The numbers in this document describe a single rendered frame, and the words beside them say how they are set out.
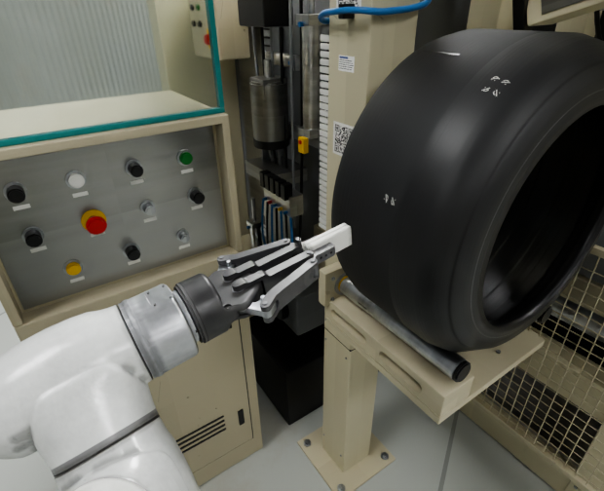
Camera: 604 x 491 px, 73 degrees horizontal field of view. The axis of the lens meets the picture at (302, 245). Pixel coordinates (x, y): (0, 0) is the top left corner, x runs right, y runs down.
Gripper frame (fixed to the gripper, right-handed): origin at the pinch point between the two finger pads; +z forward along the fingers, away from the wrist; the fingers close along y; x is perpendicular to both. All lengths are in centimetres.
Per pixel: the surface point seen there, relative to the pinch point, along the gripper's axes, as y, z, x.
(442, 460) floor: 10, 48, 129
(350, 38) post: 32.9, 32.4, -17.3
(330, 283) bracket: 24.8, 16.2, 31.9
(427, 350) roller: -2.5, 18.5, 32.9
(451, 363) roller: -7.7, 19.0, 32.4
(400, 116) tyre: 5.2, 18.4, -10.9
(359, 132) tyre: 11.2, 15.7, -7.9
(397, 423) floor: 31, 46, 128
